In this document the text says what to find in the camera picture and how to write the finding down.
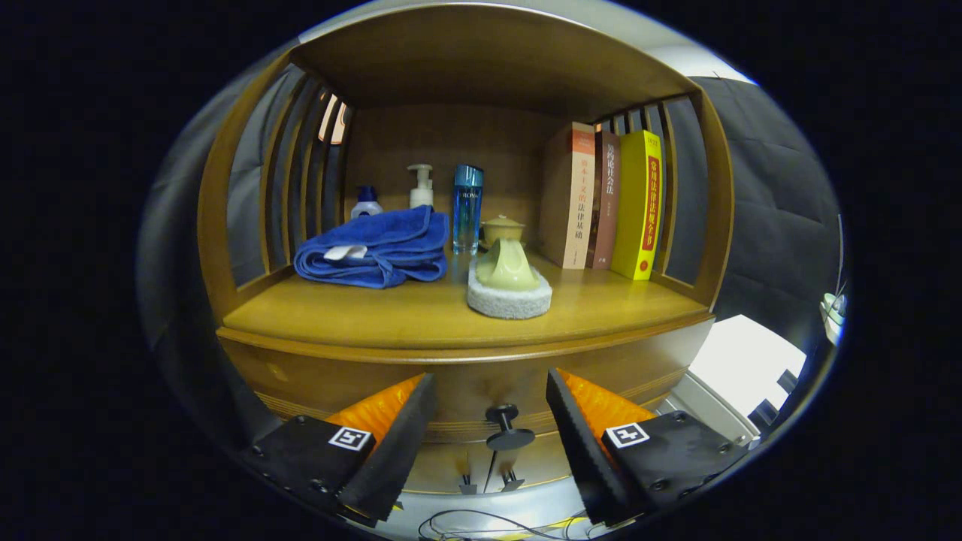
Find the wooden cabinet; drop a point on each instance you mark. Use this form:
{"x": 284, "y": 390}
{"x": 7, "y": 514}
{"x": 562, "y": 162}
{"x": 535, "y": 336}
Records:
{"x": 451, "y": 135}

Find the brown book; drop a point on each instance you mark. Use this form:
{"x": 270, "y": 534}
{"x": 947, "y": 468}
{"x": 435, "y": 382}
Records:
{"x": 605, "y": 203}

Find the yellow lidded teacup with saucer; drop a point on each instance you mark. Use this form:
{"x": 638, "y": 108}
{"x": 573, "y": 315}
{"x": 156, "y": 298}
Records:
{"x": 502, "y": 225}

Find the yellow book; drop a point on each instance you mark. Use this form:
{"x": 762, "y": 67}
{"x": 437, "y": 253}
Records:
{"x": 637, "y": 210}

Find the green scrub brush white sponge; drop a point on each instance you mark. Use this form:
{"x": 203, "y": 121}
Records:
{"x": 507, "y": 270}

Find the wooden countertop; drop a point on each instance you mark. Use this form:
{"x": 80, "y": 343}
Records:
{"x": 376, "y": 315}

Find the grey ribbed panel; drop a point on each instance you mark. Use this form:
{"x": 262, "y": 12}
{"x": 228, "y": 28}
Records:
{"x": 706, "y": 409}

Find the blue glass bottle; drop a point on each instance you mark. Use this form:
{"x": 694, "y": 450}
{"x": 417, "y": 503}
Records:
{"x": 467, "y": 210}

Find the folded blue towel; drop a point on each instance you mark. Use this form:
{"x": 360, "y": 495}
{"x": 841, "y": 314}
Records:
{"x": 383, "y": 240}

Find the white board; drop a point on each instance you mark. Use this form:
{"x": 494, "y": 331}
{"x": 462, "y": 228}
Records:
{"x": 740, "y": 361}

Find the white pump bottle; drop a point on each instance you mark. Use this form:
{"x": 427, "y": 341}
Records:
{"x": 422, "y": 197}

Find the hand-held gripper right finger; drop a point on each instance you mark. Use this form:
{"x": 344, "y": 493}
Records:
{"x": 579, "y": 451}

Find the beige book with orange spine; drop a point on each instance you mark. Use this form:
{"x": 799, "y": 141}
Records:
{"x": 579, "y": 203}

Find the white round stand device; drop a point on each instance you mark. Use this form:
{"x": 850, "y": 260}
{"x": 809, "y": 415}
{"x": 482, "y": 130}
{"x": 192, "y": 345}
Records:
{"x": 833, "y": 312}

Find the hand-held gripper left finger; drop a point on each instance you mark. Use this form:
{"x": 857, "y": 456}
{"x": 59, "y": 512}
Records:
{"x": 402, "y": 451}

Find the black drawer knob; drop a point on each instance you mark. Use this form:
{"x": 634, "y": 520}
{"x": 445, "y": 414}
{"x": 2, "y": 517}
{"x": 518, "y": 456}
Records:
{"x": 502, "y": 412}

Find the small white bottle blue cap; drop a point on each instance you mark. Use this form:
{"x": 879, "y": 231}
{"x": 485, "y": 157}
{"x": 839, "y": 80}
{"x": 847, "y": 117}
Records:
{"x": 366, "y": 207}

